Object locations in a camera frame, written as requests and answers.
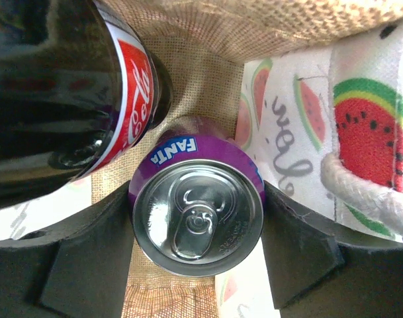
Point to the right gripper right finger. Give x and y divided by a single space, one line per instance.
319 268

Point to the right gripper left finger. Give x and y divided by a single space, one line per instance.
77 267

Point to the purple Fanta can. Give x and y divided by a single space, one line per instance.
196 200

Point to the burlap canvas watermelon bag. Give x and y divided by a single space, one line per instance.
311 91

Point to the glass cola bottle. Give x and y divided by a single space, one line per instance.
78 87

